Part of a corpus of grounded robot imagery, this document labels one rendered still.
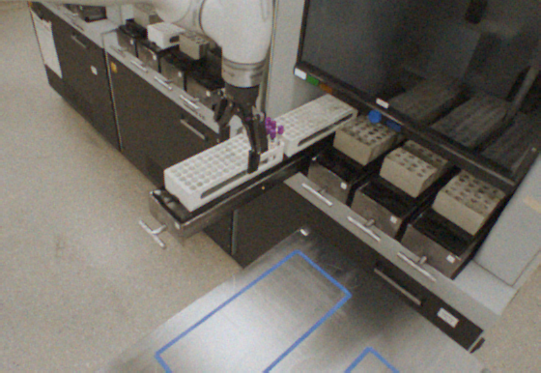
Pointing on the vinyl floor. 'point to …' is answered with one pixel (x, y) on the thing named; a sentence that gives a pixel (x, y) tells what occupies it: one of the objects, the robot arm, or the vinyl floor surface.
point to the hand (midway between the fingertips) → (238, 153)
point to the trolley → (298, 323)
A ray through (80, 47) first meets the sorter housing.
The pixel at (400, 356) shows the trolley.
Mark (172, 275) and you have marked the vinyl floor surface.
